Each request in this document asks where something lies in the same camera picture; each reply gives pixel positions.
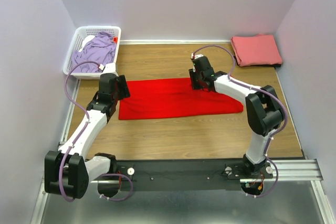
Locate white plastic laundry basket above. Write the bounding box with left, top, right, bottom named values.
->
left=63, top=26, right=121, bottom=80

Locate aluminium frame rail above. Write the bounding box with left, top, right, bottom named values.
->
left=30, top=79, right=336, bottom=224

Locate purple t shirt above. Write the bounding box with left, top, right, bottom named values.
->
left=71, top=31, right=117, bottom=68

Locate white garment in basket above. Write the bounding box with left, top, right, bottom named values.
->
left=78, top=35, right=95, bottom=52

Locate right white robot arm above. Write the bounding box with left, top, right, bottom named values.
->
left=188, top=68, right=287, bottom=178

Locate red t shirt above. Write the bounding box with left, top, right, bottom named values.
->
left=119, top=78, right=244, bottom=120

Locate folded pink t shirt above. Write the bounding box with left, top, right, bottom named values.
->
left=230, top=35, right=283, bottom=62

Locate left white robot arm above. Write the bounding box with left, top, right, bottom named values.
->
left=44, top=73, right=130, bottom=202

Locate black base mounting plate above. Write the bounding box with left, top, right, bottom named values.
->
left=94, top=158, right=274, bottom=197

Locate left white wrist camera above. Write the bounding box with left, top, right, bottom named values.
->
left=98, top=63, right=118, bottom=76

